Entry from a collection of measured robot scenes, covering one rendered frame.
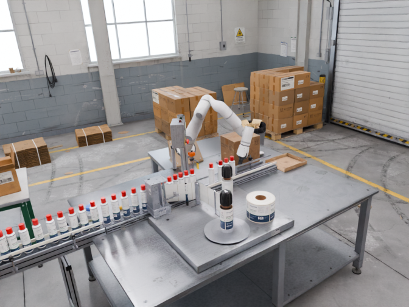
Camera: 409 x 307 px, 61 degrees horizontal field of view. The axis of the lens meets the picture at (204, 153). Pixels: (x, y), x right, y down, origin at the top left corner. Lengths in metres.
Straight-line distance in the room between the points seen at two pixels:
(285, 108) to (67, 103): 4.42
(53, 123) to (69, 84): 0.88
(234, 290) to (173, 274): 0.87
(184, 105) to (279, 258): 4.04
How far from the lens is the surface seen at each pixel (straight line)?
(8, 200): 3.58
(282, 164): 3.48
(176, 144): 2.68
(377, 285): 3.53
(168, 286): 2.11
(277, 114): 6.36
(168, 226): 2.49
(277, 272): 2.62
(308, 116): 6.89
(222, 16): 8.88
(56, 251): 2.57
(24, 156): 6.42
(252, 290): 2.95
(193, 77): 8.61
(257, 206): 2.41
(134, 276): 2.21
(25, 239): 2.51
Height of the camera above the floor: 2.24
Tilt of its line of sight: 22 degrees down
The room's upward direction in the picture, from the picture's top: 3 degrees counter-clockwise
